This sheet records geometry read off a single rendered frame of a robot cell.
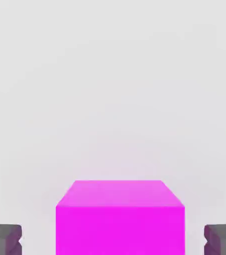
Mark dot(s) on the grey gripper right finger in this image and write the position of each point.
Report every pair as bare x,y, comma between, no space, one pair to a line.
225,241

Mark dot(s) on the small magenta cube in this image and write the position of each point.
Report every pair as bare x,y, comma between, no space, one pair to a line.
120,223

